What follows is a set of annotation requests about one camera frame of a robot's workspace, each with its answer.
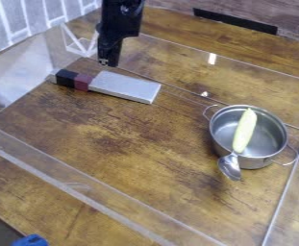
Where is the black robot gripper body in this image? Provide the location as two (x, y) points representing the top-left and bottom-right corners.
(93, 0), (147, 44)

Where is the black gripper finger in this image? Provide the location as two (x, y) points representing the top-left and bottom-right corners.
(97, 36), (121, 67)

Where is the silver metal pot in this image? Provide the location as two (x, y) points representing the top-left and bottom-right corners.
(203, 105), (295, 172)

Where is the black wall strip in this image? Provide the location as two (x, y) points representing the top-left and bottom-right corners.
(192, 8), (278, 35)

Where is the grey block with coloured end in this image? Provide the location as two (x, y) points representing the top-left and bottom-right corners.
(48, 68), (160, 105)

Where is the blue object at corner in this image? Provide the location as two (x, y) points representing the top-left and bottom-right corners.
(12, 234), (49, 246)

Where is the yellow handled metal spoon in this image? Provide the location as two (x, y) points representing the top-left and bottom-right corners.
(217, 108), (256, 181)

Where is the clear acrylic triangle stand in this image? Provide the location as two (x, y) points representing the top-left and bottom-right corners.
(60, 23), (99, 58)

